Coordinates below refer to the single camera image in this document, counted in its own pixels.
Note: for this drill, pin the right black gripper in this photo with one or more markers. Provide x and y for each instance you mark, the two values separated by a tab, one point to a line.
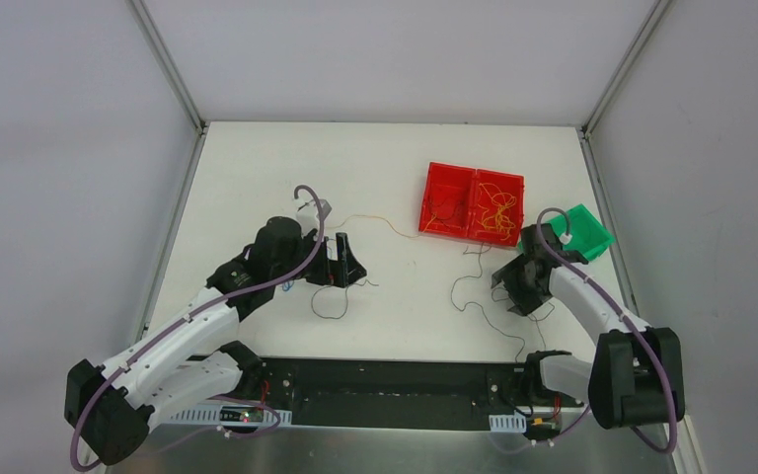
524	281

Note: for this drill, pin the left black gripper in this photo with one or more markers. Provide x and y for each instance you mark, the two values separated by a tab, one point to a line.
326	263

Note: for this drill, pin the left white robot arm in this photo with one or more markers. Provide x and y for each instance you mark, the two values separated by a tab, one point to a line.
115	405

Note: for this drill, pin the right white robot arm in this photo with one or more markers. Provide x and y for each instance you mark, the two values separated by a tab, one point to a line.
635	378

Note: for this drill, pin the right red bin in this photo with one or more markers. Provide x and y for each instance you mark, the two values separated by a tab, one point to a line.
497	210

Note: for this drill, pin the red bin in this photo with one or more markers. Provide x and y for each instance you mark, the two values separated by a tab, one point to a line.
446	201
497	210

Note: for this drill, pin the green plastic bin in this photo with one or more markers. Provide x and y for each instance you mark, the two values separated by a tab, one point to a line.
588	235

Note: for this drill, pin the left red bin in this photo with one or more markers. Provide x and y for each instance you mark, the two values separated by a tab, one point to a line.
446	201

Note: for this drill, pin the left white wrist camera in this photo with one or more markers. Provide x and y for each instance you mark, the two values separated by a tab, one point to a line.
309	215

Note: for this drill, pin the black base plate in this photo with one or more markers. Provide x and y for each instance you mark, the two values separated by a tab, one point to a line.
394	394

